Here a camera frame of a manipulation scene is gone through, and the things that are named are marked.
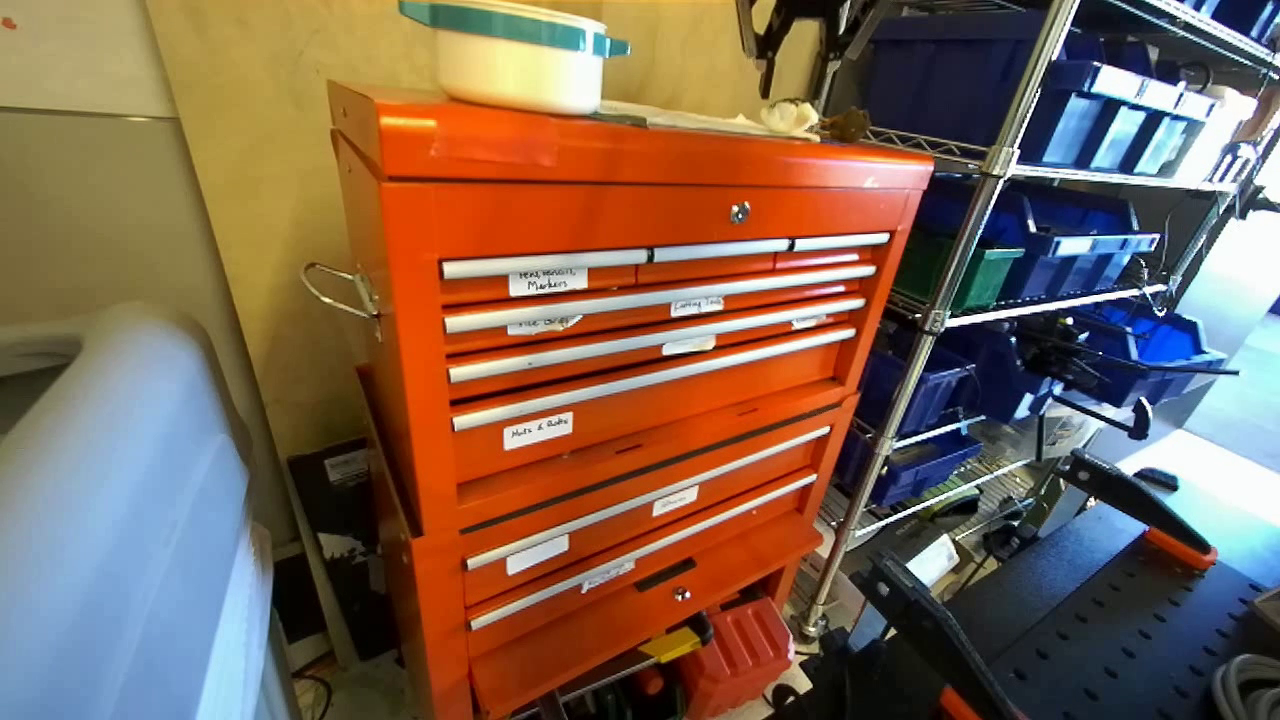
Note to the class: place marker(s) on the pale grey plastic tub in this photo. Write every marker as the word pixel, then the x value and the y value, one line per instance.
pixel 122 533

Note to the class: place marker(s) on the large dark blue bin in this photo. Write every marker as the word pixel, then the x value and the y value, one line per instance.
pixel 944 75

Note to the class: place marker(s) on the green storage bin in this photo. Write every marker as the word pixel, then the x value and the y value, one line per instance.
pixel 973 272

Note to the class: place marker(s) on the black bar clamp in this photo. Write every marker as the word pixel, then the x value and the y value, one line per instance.
pixel 1064 361

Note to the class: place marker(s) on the orange top tool chest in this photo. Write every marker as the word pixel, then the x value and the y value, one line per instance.
pixel 602 203

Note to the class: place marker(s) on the black and orange workbench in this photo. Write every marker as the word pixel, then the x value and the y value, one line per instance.
pixel 1105 626

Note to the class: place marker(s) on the red plastic case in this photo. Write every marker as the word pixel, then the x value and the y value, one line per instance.
pixel 740 652

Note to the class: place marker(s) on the blue storage bin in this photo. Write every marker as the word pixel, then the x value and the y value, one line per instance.
pixel 1246 15
pixel 1155 344
pixel 920 387

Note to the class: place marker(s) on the small white card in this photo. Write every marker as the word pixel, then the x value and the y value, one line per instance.
pixel 932 561

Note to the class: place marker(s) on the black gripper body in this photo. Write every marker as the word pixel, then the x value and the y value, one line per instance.
pixel 773 18

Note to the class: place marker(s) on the white cloth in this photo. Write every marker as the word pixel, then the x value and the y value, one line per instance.
pixel 693 122

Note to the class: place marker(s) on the orange bottom roller cabinet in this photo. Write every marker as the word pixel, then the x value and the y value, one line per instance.
pixel 627 540

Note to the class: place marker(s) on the blue bin with white label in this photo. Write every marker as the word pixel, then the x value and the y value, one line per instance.
pixel 1105 122
pixel 1080 253

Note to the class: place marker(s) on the yellow tool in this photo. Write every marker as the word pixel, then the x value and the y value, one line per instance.
pixel 671 644

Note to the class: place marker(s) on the white pot with teal rim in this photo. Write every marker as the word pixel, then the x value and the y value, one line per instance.
pixel 512 64

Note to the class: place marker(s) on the white storage bin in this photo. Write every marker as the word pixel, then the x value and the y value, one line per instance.
pixel 1234 132

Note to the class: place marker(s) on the black floor box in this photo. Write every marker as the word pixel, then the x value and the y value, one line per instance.
pixel 332 522

